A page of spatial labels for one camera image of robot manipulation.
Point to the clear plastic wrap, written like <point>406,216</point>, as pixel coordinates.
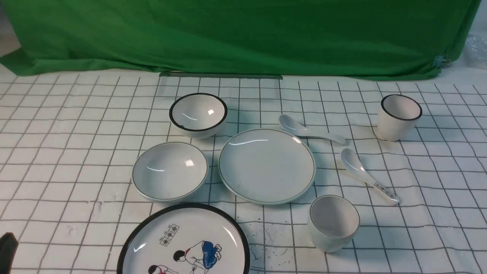
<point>476,52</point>

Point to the black-rimmed white cup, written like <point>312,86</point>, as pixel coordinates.
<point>398,114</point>

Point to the black-rimmed white bowl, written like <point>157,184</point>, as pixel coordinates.
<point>198,115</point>

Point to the green-rimmed white plate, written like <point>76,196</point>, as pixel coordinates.
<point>267,166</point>

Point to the green backdrop cloth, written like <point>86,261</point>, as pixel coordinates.
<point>368,39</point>

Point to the metal clip on backdrop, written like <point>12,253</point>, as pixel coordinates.
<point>442,61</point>

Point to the green-rimmed white cup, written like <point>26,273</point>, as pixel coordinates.
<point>332,222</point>

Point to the plain white spoon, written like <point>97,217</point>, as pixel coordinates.
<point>290,125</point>

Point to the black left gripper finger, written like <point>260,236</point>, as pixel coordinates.
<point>8,248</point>

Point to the green-rimmed white bowl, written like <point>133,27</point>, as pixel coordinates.
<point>170,172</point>

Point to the white spoon with lettering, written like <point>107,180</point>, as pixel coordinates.
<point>353,164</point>

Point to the black-rimmed cartoon plate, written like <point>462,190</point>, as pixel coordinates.
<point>186,238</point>

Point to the white grid tablecloth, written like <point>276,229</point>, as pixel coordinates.
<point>69,140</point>

